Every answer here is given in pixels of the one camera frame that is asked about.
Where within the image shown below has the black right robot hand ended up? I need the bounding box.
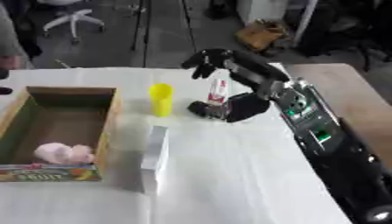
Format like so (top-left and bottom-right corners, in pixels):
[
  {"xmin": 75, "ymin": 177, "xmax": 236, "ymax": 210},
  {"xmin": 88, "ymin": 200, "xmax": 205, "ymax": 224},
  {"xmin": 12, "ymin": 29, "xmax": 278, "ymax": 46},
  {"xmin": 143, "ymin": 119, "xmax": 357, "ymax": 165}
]
[{"xmin": 180, "ymin": 48, "xmax": 291, "ymax": 123}]

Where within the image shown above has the white rectangular box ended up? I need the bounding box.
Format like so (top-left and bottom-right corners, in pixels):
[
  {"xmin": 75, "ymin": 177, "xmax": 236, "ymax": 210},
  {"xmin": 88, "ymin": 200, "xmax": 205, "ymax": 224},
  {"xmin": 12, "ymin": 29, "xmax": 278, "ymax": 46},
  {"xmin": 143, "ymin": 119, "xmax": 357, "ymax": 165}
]
[{"xmin": 139, "ymin": 125, "xmax": 171, "ymax": 196}]

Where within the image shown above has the open cardboard box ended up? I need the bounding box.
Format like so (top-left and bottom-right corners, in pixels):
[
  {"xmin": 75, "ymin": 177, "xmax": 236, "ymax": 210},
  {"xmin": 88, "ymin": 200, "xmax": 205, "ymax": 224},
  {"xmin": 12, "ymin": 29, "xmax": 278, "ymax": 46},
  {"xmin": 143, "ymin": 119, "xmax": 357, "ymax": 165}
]
[{"xmin": 0, "ymin": 86, "xmax": 123, "ymax": 183}]

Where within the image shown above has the brown bag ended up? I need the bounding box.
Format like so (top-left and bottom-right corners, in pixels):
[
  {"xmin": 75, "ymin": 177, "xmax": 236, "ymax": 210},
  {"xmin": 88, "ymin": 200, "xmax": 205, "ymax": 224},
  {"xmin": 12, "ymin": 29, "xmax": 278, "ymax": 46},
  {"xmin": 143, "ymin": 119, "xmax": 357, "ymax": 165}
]
[{"xmin": 234, "ymin": 18, "xmax": 291, "ymax": 53}]

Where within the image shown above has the yellow plastic cup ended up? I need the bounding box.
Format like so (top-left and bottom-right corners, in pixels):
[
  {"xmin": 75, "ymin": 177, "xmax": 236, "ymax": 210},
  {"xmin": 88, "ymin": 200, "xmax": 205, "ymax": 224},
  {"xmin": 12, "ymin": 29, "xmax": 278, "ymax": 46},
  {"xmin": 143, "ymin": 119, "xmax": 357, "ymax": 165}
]
[{"xmin": 147, "ymin": 83, "xmax": 177, "ymax": 117}]

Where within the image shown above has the wooden table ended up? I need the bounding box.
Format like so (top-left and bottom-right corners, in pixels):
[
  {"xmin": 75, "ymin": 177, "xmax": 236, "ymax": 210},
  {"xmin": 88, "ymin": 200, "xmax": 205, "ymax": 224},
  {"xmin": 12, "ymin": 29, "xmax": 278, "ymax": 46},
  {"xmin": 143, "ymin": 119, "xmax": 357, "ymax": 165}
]
[{"xmin": 283, "ymin": 62, "xmax": 392, "ymax": 170}]

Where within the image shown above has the black tripod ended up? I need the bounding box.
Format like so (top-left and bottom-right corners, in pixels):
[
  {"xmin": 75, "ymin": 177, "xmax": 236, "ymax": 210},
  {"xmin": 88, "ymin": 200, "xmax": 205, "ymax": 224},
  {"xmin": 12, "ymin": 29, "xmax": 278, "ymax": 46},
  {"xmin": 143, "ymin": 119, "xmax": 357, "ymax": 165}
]
[{"xmin": 129, "ymin": 0, "xmax": 200, "ymax": 68}]

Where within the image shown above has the pink soft toy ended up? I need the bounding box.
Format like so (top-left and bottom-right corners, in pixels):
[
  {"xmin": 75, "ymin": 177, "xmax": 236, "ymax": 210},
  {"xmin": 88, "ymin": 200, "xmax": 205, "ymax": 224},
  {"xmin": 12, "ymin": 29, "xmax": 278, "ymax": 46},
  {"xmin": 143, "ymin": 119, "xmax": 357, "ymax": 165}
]
[{"xmin": 31, "ymin": 142, "xmax": 97, "ymax": 165}]

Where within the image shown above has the white office chair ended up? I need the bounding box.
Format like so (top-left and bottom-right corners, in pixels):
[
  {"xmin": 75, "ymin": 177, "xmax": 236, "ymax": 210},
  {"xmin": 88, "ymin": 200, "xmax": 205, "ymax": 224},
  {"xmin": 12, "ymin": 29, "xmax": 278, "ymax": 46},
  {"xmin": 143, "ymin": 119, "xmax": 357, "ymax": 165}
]
[{"xmin": 35, "ymin": 0, "xmax": 108, "ymax": 46}]

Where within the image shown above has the person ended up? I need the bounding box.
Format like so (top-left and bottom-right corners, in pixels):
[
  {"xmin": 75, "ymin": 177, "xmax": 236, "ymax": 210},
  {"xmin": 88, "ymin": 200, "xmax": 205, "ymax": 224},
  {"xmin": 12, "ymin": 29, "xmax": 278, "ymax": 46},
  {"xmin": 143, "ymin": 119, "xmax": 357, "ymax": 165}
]
[{"xmin": 0, "ymin": 0, "xmax": 45, "ymax": 96}]

